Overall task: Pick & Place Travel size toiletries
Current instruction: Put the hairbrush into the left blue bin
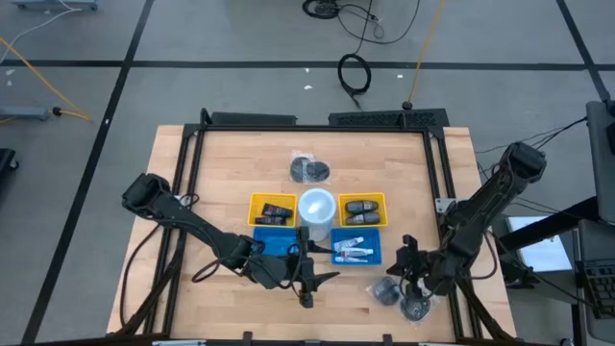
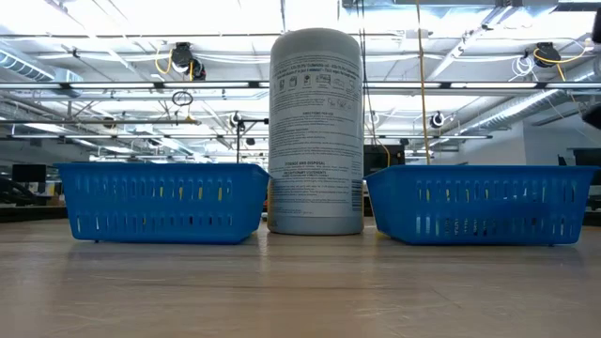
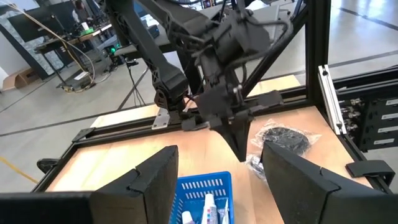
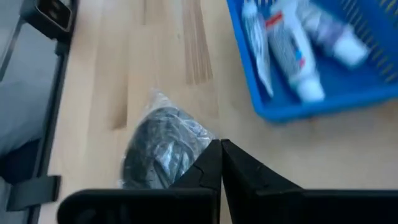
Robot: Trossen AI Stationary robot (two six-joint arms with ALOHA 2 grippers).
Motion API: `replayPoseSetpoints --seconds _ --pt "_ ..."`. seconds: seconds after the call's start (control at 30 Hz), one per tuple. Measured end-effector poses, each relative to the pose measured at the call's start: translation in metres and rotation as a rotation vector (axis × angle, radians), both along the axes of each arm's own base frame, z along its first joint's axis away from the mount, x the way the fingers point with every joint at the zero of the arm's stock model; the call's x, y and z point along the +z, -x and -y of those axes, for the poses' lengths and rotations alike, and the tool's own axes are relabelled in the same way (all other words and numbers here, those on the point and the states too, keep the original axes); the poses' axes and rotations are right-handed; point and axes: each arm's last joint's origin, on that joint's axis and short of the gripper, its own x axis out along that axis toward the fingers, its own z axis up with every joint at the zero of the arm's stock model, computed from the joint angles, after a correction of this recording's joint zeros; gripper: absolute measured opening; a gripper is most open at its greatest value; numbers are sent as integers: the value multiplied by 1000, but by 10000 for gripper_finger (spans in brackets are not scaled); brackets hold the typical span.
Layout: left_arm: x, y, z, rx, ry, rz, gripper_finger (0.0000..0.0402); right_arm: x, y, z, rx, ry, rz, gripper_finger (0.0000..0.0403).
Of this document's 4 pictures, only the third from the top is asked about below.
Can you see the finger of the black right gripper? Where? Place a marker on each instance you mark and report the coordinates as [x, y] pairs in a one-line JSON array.
[[225, 132], [242, 133]]

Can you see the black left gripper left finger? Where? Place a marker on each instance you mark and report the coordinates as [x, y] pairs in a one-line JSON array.
[[149, 193]]

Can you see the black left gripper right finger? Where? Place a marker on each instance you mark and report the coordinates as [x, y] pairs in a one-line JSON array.
[[298, 193]]

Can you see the bagged black round brush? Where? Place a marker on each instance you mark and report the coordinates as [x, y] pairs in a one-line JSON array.
[[255, 166], [289, 138]]

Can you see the white tube red blue print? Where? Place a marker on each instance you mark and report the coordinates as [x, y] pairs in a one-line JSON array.
[[210, 208]]

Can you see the thin white tube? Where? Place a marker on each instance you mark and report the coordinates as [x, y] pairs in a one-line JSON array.
[[224, 214]]

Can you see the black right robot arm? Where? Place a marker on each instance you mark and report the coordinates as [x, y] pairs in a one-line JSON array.
[[146, 46]]

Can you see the blue plastic slotted basket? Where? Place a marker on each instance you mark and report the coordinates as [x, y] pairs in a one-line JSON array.
[[199, 186]]

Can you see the gray background table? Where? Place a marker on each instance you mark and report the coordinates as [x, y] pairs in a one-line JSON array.
[[164, 40]]

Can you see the black electronics box white labels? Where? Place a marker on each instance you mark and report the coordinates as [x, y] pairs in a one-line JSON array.
[[379, 124]]

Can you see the brown cardboard box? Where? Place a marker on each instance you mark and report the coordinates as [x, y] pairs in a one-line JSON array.
[[21, 79]]

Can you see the background desk with monitors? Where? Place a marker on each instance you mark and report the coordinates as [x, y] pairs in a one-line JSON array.
[[46, 25]]

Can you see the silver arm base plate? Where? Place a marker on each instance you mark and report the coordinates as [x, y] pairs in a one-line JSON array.
[[161, 119]]

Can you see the black frame clamp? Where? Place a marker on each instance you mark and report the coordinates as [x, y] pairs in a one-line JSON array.
[[370, 169], [46, 165]]

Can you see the silver aluminium bracket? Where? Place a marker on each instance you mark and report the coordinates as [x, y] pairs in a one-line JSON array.
[[331, 99]]

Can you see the black aluminium table frame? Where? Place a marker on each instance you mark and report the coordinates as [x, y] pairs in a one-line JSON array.
[[317, 46]]

